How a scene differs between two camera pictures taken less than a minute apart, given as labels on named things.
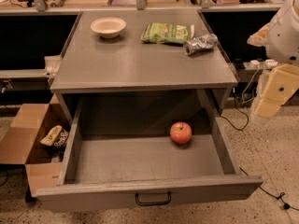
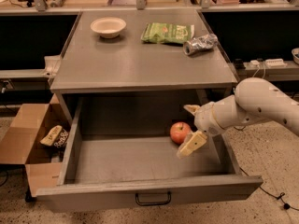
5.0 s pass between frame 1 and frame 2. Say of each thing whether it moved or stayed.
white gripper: moved
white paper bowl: stayed
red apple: stayed
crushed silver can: stayed
